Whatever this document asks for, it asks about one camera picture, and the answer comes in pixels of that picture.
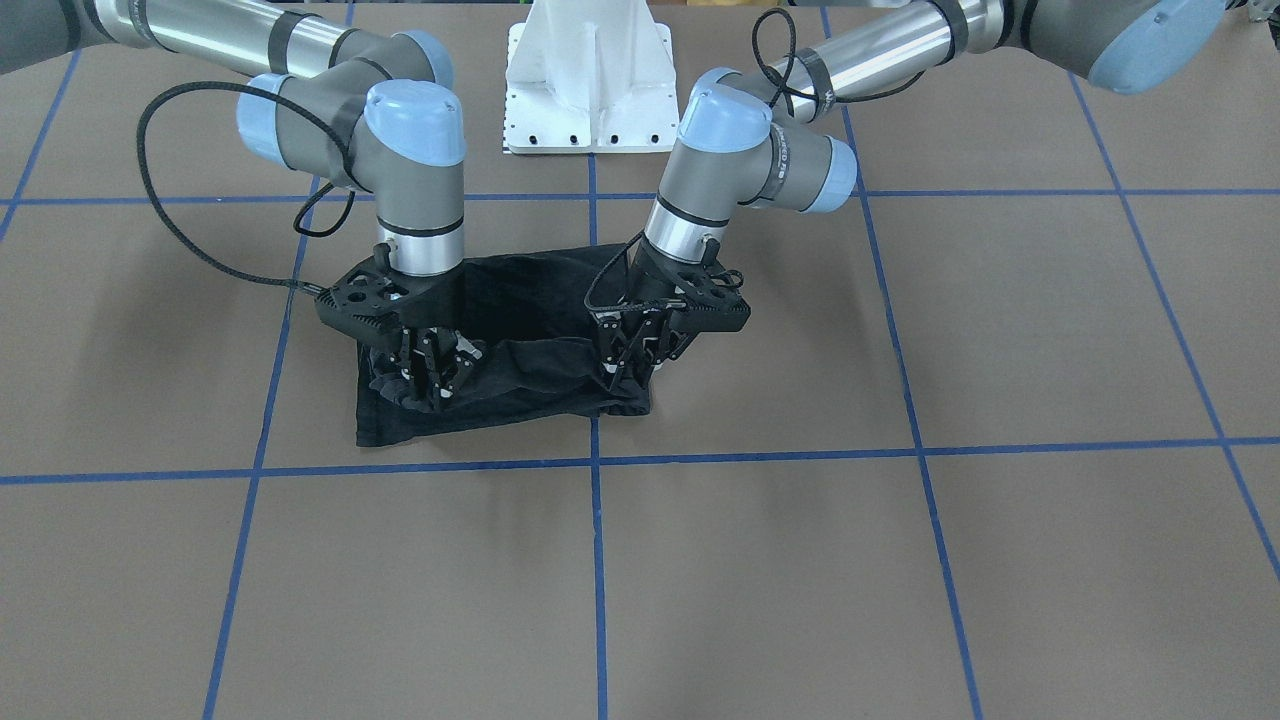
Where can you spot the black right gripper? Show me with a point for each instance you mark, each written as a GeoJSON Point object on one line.
{"type": "Point", "coordinates": [436, 352]}

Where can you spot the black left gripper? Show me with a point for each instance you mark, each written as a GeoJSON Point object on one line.
{"type": "Point", "coordinates": [632, 338]}

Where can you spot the black graphic t-shirt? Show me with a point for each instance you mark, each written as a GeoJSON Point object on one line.
{"type": "Point", "coordinates": [526, 315]}

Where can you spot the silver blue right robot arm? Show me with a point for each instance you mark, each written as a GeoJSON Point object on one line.
{"type": "Point", "coordinates": [364, 112]}

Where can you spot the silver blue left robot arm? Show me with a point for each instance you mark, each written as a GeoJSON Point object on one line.
{"type": "Point", "coordinates": [744, 141]}

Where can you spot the brown paper table cover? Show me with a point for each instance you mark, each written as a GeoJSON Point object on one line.
{"type": "Point", "coordinates": [999, 440]}

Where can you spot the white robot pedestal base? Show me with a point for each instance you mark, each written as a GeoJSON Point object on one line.
{"type": "Point", "coordinates": [590, 76]}

